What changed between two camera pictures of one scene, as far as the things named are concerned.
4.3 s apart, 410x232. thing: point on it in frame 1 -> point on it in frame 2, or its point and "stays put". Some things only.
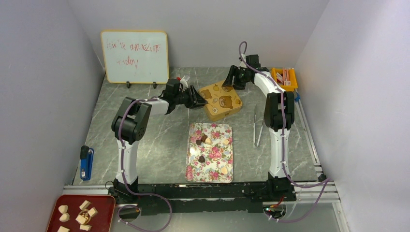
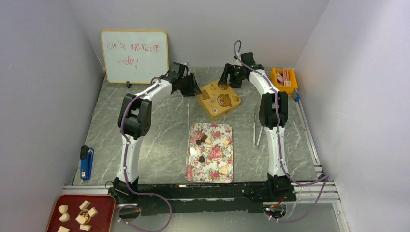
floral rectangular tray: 209,154 stays put
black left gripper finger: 197,101 -> 194,88
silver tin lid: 219,100 stays put
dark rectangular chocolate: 203,137 stays put
